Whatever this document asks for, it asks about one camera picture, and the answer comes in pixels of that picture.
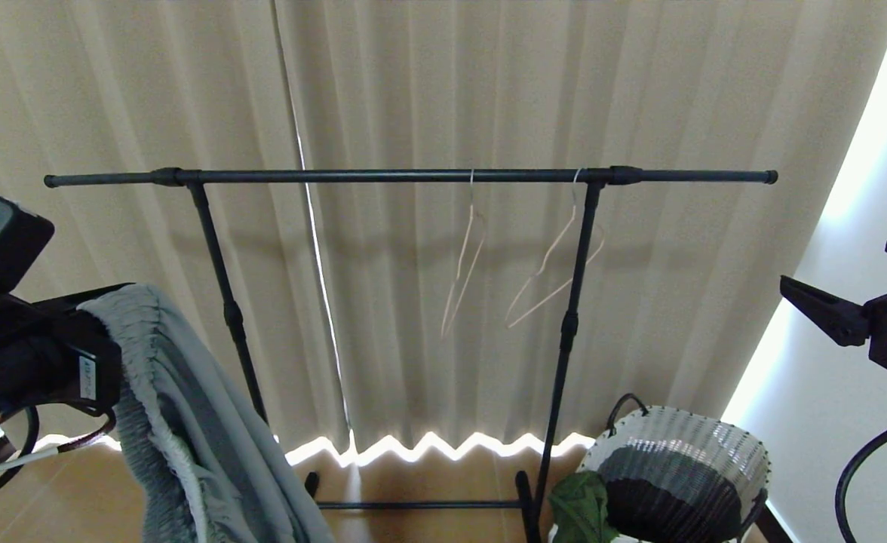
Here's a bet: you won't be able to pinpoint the black clothes rack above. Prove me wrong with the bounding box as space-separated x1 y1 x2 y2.
44 166 778 543

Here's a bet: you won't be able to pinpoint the white laundry basket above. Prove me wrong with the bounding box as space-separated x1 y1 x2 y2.
575 392 770 543

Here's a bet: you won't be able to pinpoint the beige curtain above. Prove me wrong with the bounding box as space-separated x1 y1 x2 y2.
0 0 887 465

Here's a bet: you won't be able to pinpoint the pale grey shorts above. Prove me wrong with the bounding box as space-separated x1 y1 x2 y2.
78 283 335 543

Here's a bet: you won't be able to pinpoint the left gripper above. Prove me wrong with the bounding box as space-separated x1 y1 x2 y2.
0 284 135 423

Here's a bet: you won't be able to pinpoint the black cable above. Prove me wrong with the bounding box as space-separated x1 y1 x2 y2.
836 407 887 543
0 407 41 514

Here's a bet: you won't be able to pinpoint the pink clothes hanger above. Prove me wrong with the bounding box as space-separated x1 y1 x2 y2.
440 170 487 340
504 170 606 329

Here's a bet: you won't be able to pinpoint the green garment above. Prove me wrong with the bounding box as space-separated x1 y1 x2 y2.
549 471 619 543

